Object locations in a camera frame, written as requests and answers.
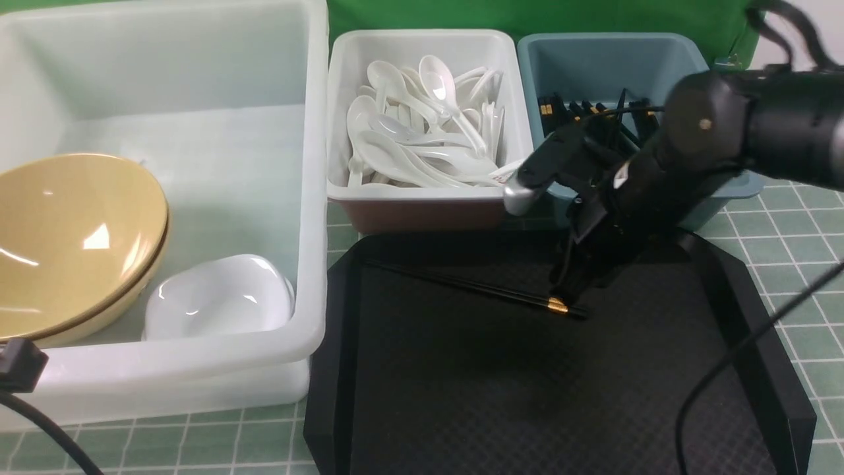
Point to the green checkered table mat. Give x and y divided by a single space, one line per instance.
787 235

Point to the black chopstick gold band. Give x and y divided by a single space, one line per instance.
548 303

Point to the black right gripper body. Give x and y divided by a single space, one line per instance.
599 241

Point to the green backdrop cloth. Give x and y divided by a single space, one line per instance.
174 43

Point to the white spoon bin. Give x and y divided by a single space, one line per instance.
403 209

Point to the lower yellow bowl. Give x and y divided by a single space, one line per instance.
114 310

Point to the black plastic serving tray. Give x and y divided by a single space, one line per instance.
413 377

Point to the white square bowl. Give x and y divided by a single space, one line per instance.
233 295

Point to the blue chopstick bin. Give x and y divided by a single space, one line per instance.
597 67

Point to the yellow speckled noodle bowl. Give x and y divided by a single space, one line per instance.
77 231

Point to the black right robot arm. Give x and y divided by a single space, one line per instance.
775 122

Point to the bundle of black chopsticks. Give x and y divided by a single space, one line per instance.
635 126

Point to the pile of white spoons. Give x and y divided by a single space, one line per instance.
426 128

